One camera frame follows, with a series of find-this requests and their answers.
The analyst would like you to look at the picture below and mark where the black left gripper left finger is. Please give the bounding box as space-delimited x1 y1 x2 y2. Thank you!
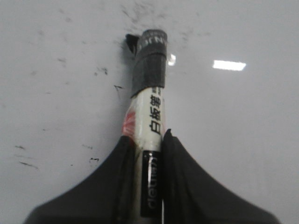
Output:
25 136 135 224

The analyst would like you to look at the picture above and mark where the black and white whiteboard marker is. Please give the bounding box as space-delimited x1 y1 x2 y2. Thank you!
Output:
122 29 167 224

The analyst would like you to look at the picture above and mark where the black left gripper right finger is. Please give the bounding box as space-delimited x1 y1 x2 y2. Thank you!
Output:
162 130 279 224

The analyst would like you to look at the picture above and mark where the white whiteboard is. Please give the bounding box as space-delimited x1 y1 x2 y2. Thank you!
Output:
0 0 299 224

